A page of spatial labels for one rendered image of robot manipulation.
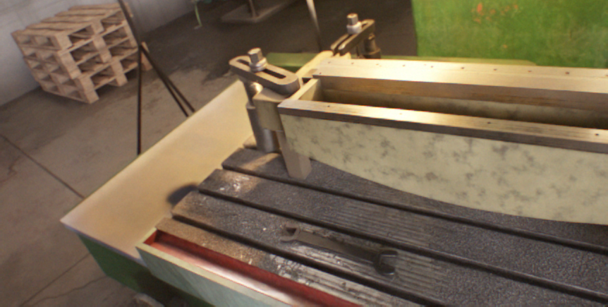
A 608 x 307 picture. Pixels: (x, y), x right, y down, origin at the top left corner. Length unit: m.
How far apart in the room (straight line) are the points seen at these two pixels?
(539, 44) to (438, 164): 1.11
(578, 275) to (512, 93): 0.32
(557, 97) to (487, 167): 0.17
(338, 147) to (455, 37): 1.11
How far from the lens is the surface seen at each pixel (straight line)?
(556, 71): 0.90
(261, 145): 1.21
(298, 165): 1.05
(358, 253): 0.87
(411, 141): 0.76
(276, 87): 0.97
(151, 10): 6.62
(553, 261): 0.87
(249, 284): 0.92
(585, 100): 0.82
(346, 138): 0.82
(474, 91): 0.84
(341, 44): 1.21
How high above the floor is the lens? 1.48
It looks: 32 degrees down
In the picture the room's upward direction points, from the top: 15 degrees counter-clockwise
